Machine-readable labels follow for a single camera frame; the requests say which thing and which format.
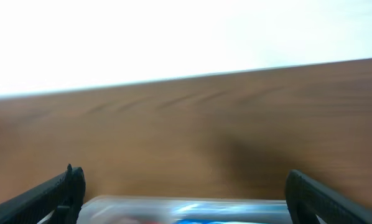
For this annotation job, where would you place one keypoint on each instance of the clear plastic container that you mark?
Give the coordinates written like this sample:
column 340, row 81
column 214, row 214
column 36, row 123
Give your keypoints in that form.
column 114, row 209

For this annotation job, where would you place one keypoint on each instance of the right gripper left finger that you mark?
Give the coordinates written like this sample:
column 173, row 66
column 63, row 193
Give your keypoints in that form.
column 60, row 197

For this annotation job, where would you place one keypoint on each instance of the blue KoolFever box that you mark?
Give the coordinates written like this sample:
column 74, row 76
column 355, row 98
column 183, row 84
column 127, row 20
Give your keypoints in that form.
column 258, row 211

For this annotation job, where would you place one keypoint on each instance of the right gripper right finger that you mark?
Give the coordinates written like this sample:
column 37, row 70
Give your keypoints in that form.
column 309, row 201

